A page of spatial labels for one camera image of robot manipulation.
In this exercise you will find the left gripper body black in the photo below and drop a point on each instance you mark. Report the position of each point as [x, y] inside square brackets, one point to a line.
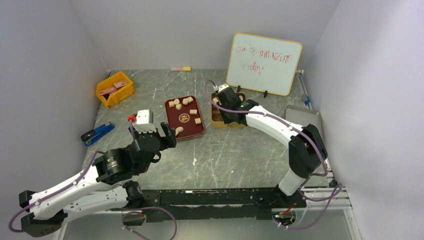
[167, 141]

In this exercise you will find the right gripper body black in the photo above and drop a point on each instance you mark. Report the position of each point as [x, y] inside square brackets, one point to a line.
[228, 100]

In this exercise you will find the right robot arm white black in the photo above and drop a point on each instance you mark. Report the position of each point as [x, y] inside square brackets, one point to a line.
[304, 143]

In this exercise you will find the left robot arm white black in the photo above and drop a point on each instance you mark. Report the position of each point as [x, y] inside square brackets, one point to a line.
[105, 183]

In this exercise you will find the gold chocolate box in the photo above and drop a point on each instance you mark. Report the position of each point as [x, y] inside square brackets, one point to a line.
[217, 119]

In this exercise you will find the round swirl white chocolate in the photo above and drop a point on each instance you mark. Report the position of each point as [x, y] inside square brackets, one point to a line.
[179, 129]

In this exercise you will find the rectangular chocolate near logo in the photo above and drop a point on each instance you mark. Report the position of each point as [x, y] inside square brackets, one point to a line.
[193, 111]

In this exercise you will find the red rectangular tray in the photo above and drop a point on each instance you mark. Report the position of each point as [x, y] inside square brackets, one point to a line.
[178, 115]

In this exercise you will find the yellow pink eraser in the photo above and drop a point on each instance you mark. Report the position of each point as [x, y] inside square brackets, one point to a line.
[181, 69]

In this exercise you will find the yellow plastic bin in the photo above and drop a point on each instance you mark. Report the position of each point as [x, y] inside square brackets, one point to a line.
[119, 95]

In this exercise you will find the pink box in bin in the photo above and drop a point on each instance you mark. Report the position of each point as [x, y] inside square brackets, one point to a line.
[115, 86]

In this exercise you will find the blue black stapler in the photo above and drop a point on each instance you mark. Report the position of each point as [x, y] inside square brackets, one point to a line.
[92, 136]

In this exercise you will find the silver box lid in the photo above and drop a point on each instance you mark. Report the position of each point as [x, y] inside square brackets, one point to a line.
[303, 116]

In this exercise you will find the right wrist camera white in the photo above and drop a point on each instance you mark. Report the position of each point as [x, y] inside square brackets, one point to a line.
[221, 88]

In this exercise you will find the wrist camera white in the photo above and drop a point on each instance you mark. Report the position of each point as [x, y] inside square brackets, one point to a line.
[221, 88]
[142, 117]

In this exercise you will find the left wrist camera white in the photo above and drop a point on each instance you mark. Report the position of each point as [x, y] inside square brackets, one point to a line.
[142, 117]

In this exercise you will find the whiteboard with yellow frame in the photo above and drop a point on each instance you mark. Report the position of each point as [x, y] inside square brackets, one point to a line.
[263, 64]

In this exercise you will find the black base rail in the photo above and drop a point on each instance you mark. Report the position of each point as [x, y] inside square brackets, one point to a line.
[225, 203]

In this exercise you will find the blue clip on rail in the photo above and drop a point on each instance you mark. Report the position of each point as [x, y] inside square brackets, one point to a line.
[306, 99]

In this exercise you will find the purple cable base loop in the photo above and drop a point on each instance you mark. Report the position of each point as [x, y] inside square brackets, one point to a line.
[139, 216]

